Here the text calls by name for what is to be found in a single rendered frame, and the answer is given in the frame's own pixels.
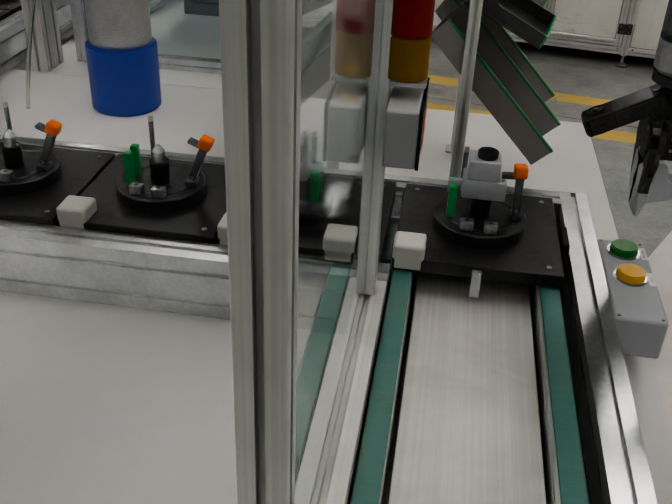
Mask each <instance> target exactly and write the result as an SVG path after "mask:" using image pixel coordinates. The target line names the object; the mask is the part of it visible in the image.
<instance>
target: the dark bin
mask: <svg viewBox="0 0 672 504"><path fill-rule="evenodd" d="M482 13H483V14H484V15H486V16H487V17H489V18H490V19H492V20H494V21H495V22H497V23H498V24H500V25H501V26H503V27H505V28H506V29H508V30H509V31H511V32H512V33H514V34H516V35H517V36H519V37H520V38H522V39H523V40H525V41H527V42H528V43H530V44H531V45H533V46H534V47H536V48H538V49H540V48H541V47H542V46H543V44H544V43H545V41H546V40H547V38H548V37H549V34H550V32H551V30H552V27H553V25H554V22H555V20H556V18H557V16H556V15H554V14H552V13H551V12H549V11H548V10H546V9H544V8H543V7H541V6H540V5H538V4H537V3H535V2H533V1H532V0H483V8H482Z"/></svg>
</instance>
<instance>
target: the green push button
mask: <svg viewBox="0 0 672 504"><path fill-rule="evenodd" d="M638 250H639V247H638V246H637V245H636V244H635V243H634V242H632V241H630V240H626V239H616V240H614V241H612V242H611V245H610V251H611V252H612V253H613V254H615V255H616V256H619V257H623V258H633V257H636V256H637V254H638Z"/></svg>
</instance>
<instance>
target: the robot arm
mask: <svg viewBox="0 0 672 504"><path fill-rule="evenodd" d="M653 64H654V66H655V67H654V69H653V73H652V77H651V78H652V80H653V81H654V82H655V83H657V84H655V85H652V86H650V87H647V88H644V89H642V90H639V91H636V92H633V93H631V94H628V95H625V96H623V97H620V98H617V99H614V100H612V101H609V102H606V103H604V104H600V105H596V106H593V107H591V108H589V109H587V110H585V111H583V112H582V114H581V118H582V123H583V126H584V129H585V132H586V134H587V135H588V136H589V137H593V136H596V135H600V134H603V133H606V132H608V131H610V130H613V129H616V128H619V127H621V126H624V125H627V124H630V123H633V122H636V121H638V120H640V121H639V124H638V128H637V135H636V142H635V146H634V152H633V159H632V165H631V175H630V183H629V195H628V202H629V206H630V208H631V211H632V214H633V215H634V216H638V214H639V213H640V211H641V210H642V208H643V205H645V204H646V203H651V202H659V201H668V200H672V174H670V173H668V172H669V168H668V165H667V164H666V163H664V162H663V160H667V161H672V0H669V2H668V6H667V10H666V14H665V18H664V22H663V27H662V31H661V35H660V38H659V42H658V46H657V50H656V55H655V59H654V63H653Z"/></svg>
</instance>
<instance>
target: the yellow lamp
mask: <svg viewBox="0 0 672 504"><path fill-rule="evenodd" d="M431 39H432V35H431V36H429V37H427V38H424V39H403V38H398V37H395V36H392V37H391V39H390V53H389V67H388V78H389V79H390V80H393V81H397V82H403V83H417V82H421V81H424V80H425V79H427V77H428V69H429V59H430V49H431Z"/></svg>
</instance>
